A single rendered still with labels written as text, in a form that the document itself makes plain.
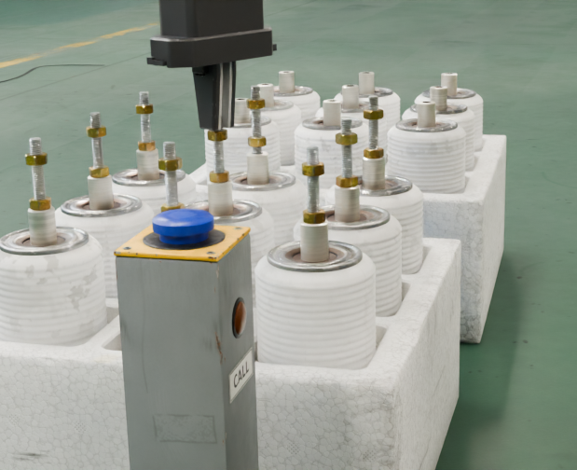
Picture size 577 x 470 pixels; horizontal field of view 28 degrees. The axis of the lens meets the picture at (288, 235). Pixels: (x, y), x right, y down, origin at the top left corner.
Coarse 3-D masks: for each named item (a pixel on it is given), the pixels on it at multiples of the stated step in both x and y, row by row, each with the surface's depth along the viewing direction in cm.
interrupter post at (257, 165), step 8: (264, 152) 117; (248, 160) 116; (256, 160) 116; (264, 160) 116; (248, 168) 116; (256, 168) 116; (264, 168) 116; (248, 176) 117; (256, 176) 116; (264, 176) 116; (256, 184) 116; (264, 184) 117
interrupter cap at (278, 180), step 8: (232, 176) 119; (240, 176) 119; (272, 176) 119; (280, 176) 118; (288, 176) 118; (232, 184) 116; (240, 184) 116; (248, 184) 117; (272, 184) 115; (280, 184) 116; (288, 184) 115
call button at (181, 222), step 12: (156, 216) 76; (168, 216) 75; (180, 216) 75; (192, 216) 75; (204, 216) 75; (156, 228) 75; (168, 228) 74; (180, 228) 74; (192, 228) 74; (204, 228) 74; (168, 240) 75; (180, 240) 74; (192, 240) 75; (204, 240) 75
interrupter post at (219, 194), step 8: (208, 184) 105; (216, 184) 105; (224, 184) 105; (208, 192) 106; (216, 192) 105; (224, 192) 105; (216, 200) 105; (224, 200) 105; (232, 200) 106; (216, 208) 105; (224, 208) 105; (232, 208) 106
